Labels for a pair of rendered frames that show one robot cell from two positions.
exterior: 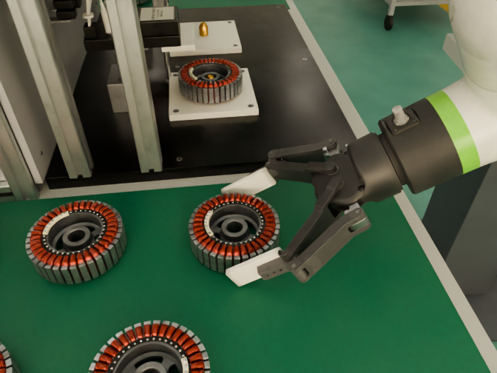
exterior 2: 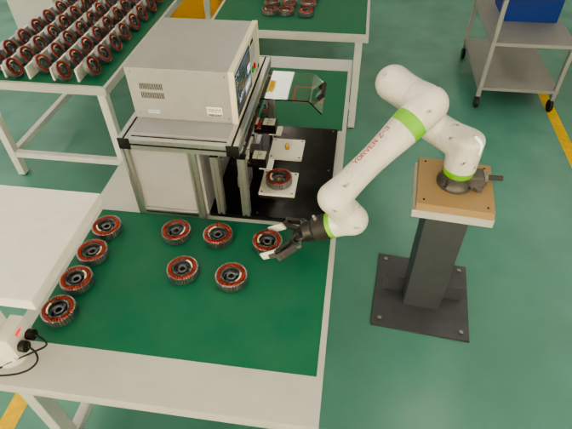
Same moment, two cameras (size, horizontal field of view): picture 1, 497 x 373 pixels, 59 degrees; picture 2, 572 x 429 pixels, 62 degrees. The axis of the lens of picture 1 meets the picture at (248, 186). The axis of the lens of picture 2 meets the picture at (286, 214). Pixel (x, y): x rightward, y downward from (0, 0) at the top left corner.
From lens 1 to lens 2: 1.25 m
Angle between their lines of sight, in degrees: 12
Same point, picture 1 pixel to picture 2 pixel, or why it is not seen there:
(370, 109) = not seen: hidden behind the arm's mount
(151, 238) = (241, 239)
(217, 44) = (291, 156)
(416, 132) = (317, 224)
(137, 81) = (244, 188)
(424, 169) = (317, 235)
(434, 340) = (313, 285)
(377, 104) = not seen: hidden behind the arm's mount
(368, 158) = (305, 228)
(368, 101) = not seen: hidden behind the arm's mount
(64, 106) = (220, 191)
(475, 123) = (330, 225)
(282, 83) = (311, 183)
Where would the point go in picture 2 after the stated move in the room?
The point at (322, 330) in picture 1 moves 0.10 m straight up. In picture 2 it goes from (283, 276) to (283, 258)
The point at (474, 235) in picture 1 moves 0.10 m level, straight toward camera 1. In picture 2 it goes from (421, 271) to (407, 282)
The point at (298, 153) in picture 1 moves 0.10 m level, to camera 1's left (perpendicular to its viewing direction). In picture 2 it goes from (294, 220) to (268, 215)
